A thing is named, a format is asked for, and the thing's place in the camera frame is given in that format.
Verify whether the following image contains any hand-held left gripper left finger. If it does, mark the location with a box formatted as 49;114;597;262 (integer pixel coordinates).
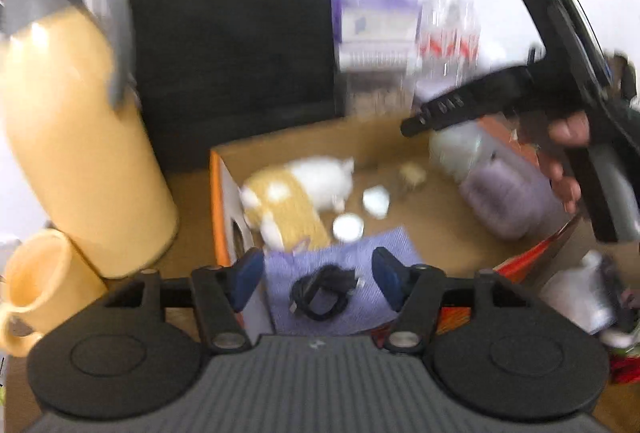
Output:
102;247;265;355

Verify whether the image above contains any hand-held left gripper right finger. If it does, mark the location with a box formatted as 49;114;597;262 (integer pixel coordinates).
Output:
372;247;531;355

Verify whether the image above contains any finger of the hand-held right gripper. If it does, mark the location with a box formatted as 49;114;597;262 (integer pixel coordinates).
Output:
400;65;548;138

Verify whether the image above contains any purple knitted cloth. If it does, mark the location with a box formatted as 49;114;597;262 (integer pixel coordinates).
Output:
262;225;426;336

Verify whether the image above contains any black cable bundle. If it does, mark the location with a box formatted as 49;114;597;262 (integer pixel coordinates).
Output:
290;264;363;321

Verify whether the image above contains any round white cap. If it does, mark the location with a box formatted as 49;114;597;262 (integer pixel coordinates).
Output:
332;213;365;243

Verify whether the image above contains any small white object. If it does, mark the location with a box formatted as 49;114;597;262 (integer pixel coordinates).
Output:
362;185;391;219

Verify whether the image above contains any small yellow box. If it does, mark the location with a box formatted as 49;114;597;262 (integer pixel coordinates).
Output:
398;163;428;194

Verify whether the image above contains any red cardboard box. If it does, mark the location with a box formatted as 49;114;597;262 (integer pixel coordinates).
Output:
209;115;586;349

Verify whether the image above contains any purple fluffy cloth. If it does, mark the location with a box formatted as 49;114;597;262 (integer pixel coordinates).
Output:
459;160;566;241

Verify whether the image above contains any yellow white plush toy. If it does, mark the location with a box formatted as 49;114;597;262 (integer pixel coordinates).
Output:
239;155;357;251

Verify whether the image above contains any person's right hand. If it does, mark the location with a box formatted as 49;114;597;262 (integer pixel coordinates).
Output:
542;110;593;214

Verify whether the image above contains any clear snack container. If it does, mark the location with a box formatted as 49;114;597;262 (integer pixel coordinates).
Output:
345;73;416;116

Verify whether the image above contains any purple white tissue pack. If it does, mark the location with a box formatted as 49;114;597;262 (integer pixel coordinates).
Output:
332;0;421;74

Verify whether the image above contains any yellow mug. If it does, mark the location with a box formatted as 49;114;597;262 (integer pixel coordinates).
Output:
0;229;108;358

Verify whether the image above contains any red black fabric item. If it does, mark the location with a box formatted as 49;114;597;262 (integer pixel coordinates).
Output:
607;333;640;386

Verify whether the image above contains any yellow thermos jug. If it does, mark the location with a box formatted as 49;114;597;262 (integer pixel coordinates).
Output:
0;0;180;279

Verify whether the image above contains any black paper bag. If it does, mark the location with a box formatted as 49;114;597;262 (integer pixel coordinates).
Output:
119;0;346;174

